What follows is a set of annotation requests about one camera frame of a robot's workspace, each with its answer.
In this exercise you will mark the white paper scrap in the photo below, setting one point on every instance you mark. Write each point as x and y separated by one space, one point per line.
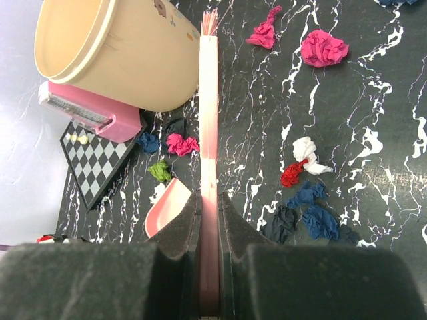
305 149
159 190

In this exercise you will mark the white paper scrap left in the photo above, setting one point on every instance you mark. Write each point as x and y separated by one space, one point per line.
159 190

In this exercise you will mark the blue paper scrap centre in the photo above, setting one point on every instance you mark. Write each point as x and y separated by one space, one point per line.
319 222

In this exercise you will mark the white chess piece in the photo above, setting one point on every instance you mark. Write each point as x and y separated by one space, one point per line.
83 139

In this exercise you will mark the red paper scrap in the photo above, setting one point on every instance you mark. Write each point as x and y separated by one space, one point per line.
290 176

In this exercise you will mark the blue paper scrap far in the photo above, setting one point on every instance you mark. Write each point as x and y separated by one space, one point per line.
395 2

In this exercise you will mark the magenta paper scrap left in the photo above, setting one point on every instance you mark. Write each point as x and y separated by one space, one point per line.
181 146

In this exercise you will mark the pink dustpan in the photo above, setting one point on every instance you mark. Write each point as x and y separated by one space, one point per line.
167 208

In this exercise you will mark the white paper scrap centre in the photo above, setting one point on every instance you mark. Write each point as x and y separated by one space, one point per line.
305 149

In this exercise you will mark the magenta paper scrap far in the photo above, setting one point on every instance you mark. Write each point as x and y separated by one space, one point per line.
264 35

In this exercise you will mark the pink hand brush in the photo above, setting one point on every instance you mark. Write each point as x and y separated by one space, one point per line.
209 277

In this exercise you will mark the black white chessboard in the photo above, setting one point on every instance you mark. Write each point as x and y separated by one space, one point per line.
96 164

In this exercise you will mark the green paper scrap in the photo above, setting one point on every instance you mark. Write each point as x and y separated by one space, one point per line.
160 171

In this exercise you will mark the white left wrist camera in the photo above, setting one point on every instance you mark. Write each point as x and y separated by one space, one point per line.
49 239

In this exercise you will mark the magenta paper scrap round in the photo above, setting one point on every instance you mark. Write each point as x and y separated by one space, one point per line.
320 49

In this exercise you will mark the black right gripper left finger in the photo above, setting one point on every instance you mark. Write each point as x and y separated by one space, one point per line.
149 280

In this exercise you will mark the beige plastic bucket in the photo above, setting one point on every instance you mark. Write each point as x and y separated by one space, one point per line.
142 53

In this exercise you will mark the cream chess piece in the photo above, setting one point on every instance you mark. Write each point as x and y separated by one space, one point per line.
70 137

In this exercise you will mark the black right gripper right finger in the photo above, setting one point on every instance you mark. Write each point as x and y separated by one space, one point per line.
262 280

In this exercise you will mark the pink metronome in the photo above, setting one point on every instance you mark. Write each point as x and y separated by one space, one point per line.
107 118

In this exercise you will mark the blue paper scrap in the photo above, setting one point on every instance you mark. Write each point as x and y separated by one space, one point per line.
395 2
319 222
148 142

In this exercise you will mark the dark navy paper scrap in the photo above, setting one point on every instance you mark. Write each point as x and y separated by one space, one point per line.
280 225

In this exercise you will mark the black paper scrap left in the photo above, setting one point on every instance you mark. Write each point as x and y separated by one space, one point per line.
178 125

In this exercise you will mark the blue paper scrap left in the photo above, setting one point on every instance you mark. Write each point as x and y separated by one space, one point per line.
148 142

